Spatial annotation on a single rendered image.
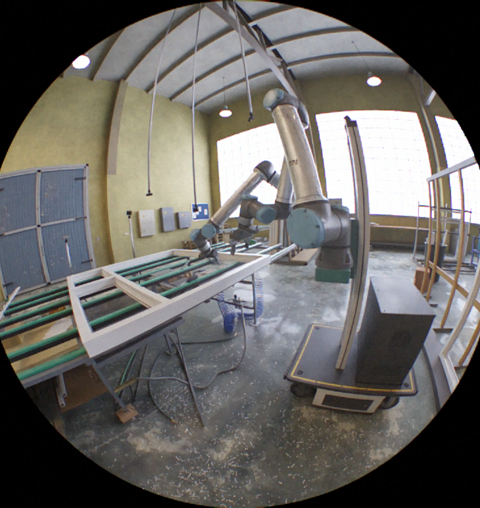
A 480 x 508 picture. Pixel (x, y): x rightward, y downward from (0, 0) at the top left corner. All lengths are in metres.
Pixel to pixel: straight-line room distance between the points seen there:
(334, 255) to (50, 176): 7.66
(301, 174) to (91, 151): 7.78
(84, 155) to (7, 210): 3.50
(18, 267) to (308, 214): 7.51
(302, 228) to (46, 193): 7.35
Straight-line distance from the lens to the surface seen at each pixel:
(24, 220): 7.40
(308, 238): 0.63
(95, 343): 0.77
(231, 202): 1.12
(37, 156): 7.98
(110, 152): 7.76
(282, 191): 0.95
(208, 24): 8.08
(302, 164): 0.71
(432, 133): 9.70
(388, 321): 1.00
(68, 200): 7.33
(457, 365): 2.31
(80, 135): 8.28
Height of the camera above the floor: 1.28
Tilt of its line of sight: 12 degrees down
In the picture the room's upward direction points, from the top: 4 degrees counter-clockwise
